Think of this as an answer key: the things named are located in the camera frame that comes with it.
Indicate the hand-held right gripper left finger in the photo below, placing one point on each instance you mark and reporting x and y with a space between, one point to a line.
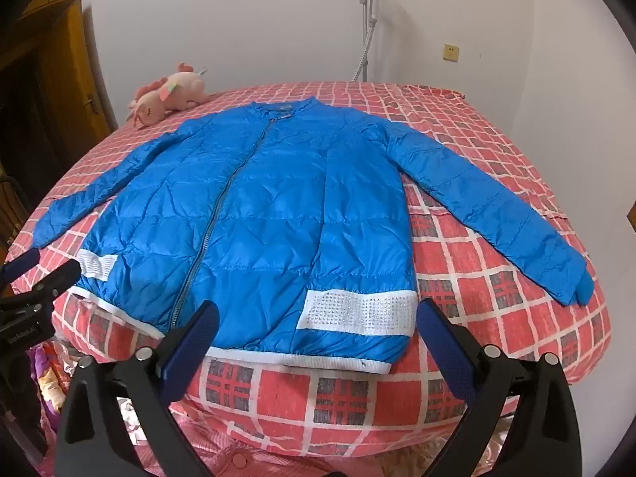
195 345

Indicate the wooden door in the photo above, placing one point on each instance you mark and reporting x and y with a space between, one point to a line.
64 89

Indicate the blue puffer jacket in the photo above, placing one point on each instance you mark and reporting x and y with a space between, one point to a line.
278 218

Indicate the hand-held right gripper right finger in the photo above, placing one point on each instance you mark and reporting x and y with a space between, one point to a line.
441 350

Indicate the floral cloth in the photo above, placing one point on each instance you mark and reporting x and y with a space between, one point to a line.
47 382

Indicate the red plaid blanket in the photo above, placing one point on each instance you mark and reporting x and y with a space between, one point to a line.
497 303

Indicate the pink plush toy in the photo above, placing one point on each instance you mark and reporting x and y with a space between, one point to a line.
171 93

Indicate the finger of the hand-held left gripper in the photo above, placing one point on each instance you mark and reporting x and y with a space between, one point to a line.
24 260
62 274

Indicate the yellow wall socket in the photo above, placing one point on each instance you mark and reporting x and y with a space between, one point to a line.
450 52

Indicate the pink bed sheet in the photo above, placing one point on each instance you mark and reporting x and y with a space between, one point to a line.
308 459

